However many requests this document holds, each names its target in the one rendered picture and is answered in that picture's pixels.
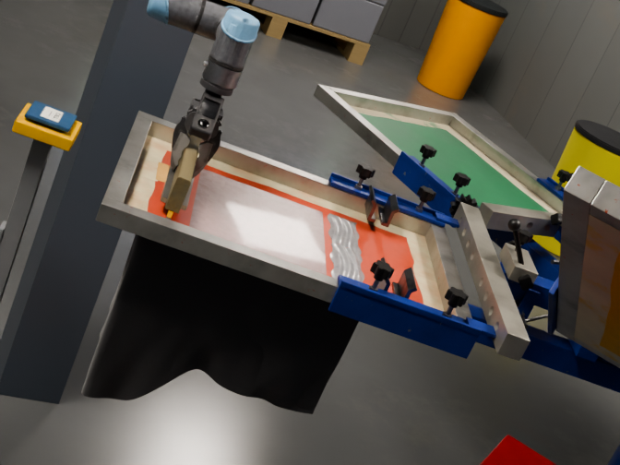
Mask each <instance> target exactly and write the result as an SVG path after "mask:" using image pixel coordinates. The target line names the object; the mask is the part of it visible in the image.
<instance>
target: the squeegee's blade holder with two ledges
mask: <svg viewBox="0 0 620 465"><path fill-rule="evenodd" d="M174 174H175V171H174V172H173V171H172V167H171V166H170V169H169V172H168V175H167V178H166V182H165V185H164V188H163V191H162V194H161V202H164V203H166V201H167V199H168V196H169V193H170V189H171V186H172V182H173V177H174ZM194 178H195V177H194ZM194 178H192V182H191V185H190V187H189V189H188V192H187V194H186V197H185V200H184V203H183V205H182V207H181V209H182V210H186V209H187V206H188V202H189V198H190V194H191V190H192V186H193V182H194Z"/></svg>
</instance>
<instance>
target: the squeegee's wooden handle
mask: <svg viewBox="0 0 620 465"><path fill-rule="evenodd" d="M187 134H188V133H187ZM188 136H189V134H188ZM189 137H190V142H189V144H188V146H187V147H186V148H184V149H183V151H182V157H181V158H180V159H179V160H178V162H179V163H178V166H177V168H176V170H175V174H174V177H173V182H172V186H171V189H170V193H169V196H168V199H167V201H166V204H165V209H168V210H170V211H173V212H175V213H179V211H180V209H181V207H182V205H183V203H184V200H185V197H186V194H187V192H188V189H189V187H190V185H191V182H192V178H193V174H194V170H195V166H196V162H197V155H198V148H199V144H200V143H201V139H202V138H199V137H195V136H189Z"/></svg>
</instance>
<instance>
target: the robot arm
mask: <svg viewBox="0 0 620 465"><path fill-rule="evenodd" d="M147 13H148V15H149V16H150V17H151V18H155V19H157V20H158V21H161V22H163V23H164V24H169V25H172V26H175V27H177V28H180V29H182V30H187V31H190V32H193V33H195V34H197V35H199V36H202V37H205V38H208V39H211V40H213V41H215V42H214V44H213V47H212V49H211V52H210V54H209V59H208V61H204V63H203V66H206V67H205V69H204V71H203V76H202V78H201V80H200V84H201V85H202V86H203V87H204V88H206V89H205V91H204V93H203V95H202V98H201V100H199V99H197V98H193V100H192V102H191V105H190V107H189V110H188V111H187V115H186V116H182V119H181V121H180V122H179V123H178V124H177V125H176V127H175V129H174V131H173V143H172V153H171V167H172V171H173V172H174V171H175V169H176V168H177V166H178V163H179V162H178V160H179V159H180V158H181V157H182V151H183V149H184V148H186V147H187V146H188V144H189V142H190V137H189V136H195V137H199V138H202V139H203V140H204V142H202V143H200V144H199V148H198V153H199V156H198V158H197V162H196V166H195V170H194V174H193V178H194V177H196V176H197V175H198V174H199V173H200V172H201V171H202V170H203V169H204V167H205V166H206V165H207V164H208V162H209V161H210V160H211V158H212V157H213V156H214V154H215V153H216V151H217V150H218V148H219V146H220V143H221V133H222V131H221V130H219V126H221V125H222V123H221V119H222V117H223V112H224V109H222V108H221V107H222V105H223V103H224V99H223V98H222V97H221V95H223V96H232V94H233V90H234V89H235V88H236V86H237V84H238V81H239V79H240V76H241V74H242V72H243V69H244V65H245V62H246V60H247V57H248V55H249V53H250V51H251V48H252V46H253V43H254V41H255V40H256V37H257V32H258V29H259V26H260V23H259V20H258V19H257V18H255V17H254V16H252V15H250V14H248V13H246V12H244V11H242V10H241V9H240V8H238V7H235V6H221V5H218V4H215V3H213V2H210V1H208V0H149V4H148V7H147ZM187 132H188V134H189V136H188V134H187ZM205 140H207V141H205Z"/></svg>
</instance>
